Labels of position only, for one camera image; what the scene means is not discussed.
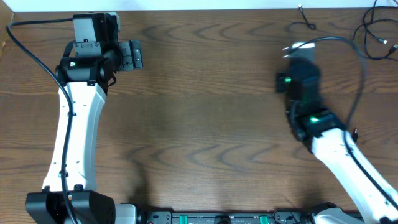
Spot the black USB cable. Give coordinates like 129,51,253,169
284,4,360,143
351,0,398,62

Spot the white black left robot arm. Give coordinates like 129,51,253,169
25,12,143,223

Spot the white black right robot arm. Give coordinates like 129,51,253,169
277,57,397,223

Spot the black right camera cable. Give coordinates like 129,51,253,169
289,35,398,212

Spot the black camera cable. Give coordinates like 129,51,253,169
6,17,78,224
289,35,398,212

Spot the black left camera cable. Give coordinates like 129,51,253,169
6,17,78,224

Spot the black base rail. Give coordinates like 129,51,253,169
136,210,331,224

